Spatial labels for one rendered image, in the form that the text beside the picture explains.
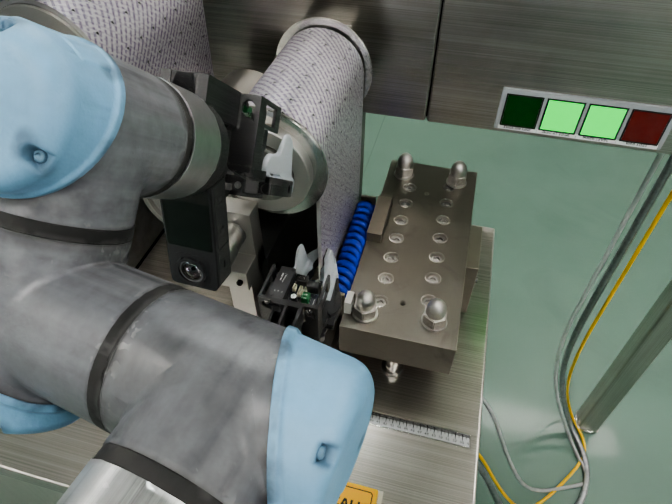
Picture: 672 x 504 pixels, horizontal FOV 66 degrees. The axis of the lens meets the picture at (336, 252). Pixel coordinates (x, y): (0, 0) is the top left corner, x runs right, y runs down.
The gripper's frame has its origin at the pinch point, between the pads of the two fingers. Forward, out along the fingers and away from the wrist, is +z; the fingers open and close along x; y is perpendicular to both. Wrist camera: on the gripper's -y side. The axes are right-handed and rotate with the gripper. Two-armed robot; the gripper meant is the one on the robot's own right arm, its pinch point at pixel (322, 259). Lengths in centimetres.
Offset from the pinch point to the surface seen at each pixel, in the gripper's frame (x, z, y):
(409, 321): -13.2, -2.9, -6.0
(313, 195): 0.4, -1.7, 12.7
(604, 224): -89, 153, -109
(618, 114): -37.5, 29.8, 11.1
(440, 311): -17.0, -3.1, -2.3
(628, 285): -95, 116, -109
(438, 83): -10.6, 30.4, 12.1
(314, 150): 0.1, -1.7, 19.1
